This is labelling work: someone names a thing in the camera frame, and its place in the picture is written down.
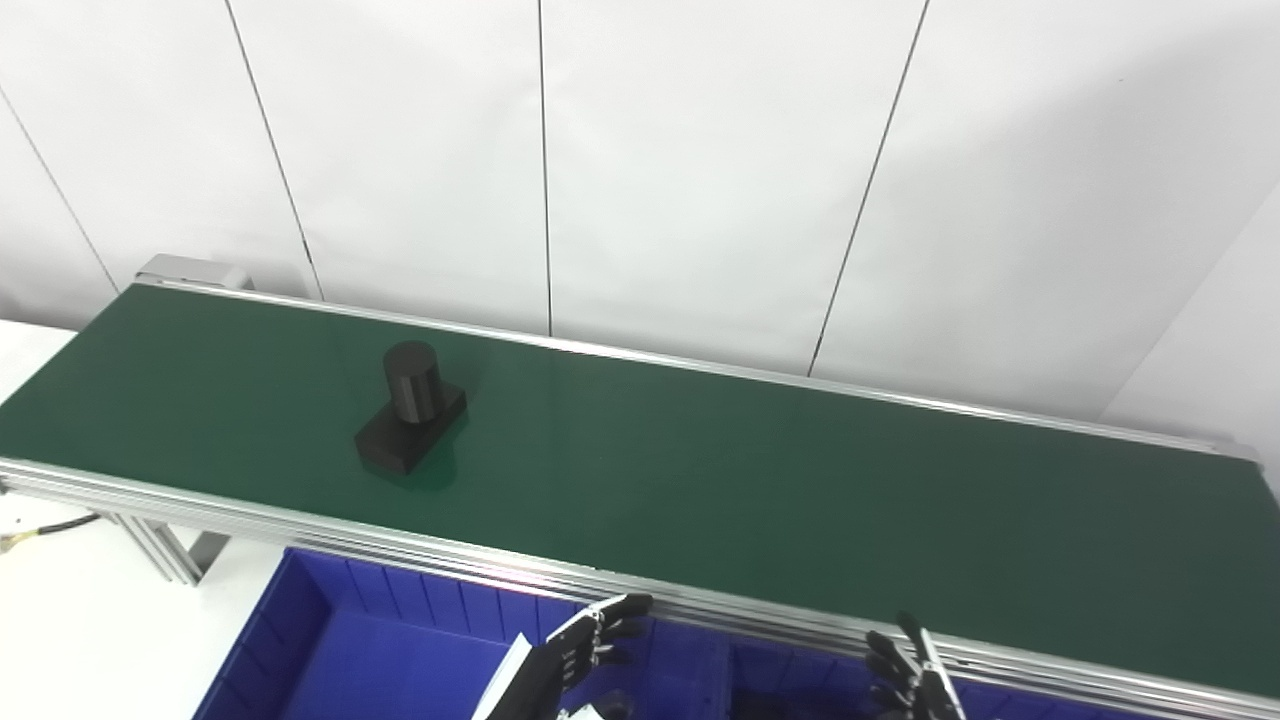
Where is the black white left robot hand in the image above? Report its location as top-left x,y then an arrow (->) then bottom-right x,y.
470,593 -> 654,720

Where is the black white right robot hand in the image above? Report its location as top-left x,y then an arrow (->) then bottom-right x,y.
865,612 -> 966,720

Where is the black cylinder block part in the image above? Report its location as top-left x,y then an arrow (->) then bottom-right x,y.
354,340 -> 468,477

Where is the blue plastic bin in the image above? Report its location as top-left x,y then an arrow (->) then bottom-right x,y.
725,640 -> 1181,720
192,547 -> 731,720

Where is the green conveyor belt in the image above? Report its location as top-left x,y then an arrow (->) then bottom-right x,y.
0,283 -> 1280,701
0,255 -> 1280,720

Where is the aluminium conveyor leg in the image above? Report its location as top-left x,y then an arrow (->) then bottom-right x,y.
95,512 -> 231,588

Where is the grey conveyor end housing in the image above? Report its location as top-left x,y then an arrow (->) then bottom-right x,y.
135,254 -> 256,293

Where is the black yellow floor cable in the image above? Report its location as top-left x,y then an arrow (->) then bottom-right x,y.
0,512 -> 101,556

